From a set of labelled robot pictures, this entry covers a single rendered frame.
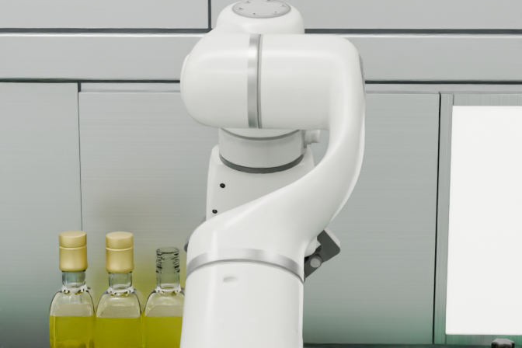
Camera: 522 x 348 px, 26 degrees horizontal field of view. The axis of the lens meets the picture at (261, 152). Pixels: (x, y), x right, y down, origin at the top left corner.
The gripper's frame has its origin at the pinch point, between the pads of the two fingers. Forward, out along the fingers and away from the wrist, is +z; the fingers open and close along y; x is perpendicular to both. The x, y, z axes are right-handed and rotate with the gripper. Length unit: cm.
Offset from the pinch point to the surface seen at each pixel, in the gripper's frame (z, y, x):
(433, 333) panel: 29, -22, -36
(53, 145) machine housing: 6, 30, -45
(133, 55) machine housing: -6, 18, -46
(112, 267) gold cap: 13.2, 19.2, -25.8
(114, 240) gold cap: 9.9, 18.8, -26.7
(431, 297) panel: 24.5, -21.1, -37.3
